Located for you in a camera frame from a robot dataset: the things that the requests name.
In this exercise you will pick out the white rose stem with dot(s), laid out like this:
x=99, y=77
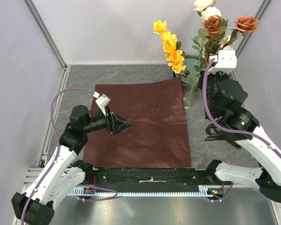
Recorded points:
x=206, y=9

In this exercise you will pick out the pink rose stem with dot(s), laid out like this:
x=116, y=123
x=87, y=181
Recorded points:
x=199, y=42

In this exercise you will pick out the light blue cable duct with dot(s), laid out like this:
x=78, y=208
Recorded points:
x=202, y=192

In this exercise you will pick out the black ribbon gold lettering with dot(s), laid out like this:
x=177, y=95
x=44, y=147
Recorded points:
x=215, y=134

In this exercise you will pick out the aluminium corner post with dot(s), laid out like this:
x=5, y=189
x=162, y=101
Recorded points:
x=45, y=32
x=243, y=40

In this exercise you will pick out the right aluminium corner post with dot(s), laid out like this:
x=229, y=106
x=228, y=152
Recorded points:
x=243, y=40

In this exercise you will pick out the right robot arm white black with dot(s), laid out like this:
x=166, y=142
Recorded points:
x=223, y=98

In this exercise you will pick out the yellow rose stem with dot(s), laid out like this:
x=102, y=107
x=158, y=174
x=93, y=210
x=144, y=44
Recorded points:
x=171, y=46

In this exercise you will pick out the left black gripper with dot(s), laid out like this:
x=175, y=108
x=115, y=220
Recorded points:
x=112, y=123

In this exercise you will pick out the clear glass vase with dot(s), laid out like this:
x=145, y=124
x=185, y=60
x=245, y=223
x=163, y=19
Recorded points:
x=189, y=93

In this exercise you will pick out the dark green tray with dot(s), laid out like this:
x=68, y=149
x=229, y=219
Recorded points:
x=213, y=80

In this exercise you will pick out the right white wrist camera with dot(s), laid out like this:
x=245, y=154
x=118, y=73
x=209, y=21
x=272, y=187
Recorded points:
x=225, y=61

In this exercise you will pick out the left aluminium corner post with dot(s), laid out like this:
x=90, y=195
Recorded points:
x=45, y=32

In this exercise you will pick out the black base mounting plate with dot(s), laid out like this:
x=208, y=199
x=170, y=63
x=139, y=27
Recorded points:
x=150, y=180

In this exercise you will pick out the orange brown flower stem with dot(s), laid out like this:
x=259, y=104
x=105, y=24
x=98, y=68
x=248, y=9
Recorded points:
x=243, y=25

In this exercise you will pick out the flower bouquet red paper wrap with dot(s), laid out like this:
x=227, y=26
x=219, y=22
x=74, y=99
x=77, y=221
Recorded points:
x=158, y=136

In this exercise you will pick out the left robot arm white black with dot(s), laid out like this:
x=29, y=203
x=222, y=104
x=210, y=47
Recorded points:
x=37, y=205

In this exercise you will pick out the teal ceramic plate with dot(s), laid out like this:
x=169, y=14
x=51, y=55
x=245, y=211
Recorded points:
x=190, y=65

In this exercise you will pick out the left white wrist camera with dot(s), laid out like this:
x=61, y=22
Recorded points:
x=102, y=101

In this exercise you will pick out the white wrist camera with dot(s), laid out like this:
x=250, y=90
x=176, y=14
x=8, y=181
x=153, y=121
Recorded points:
x=225, y=61
x=102, y=101

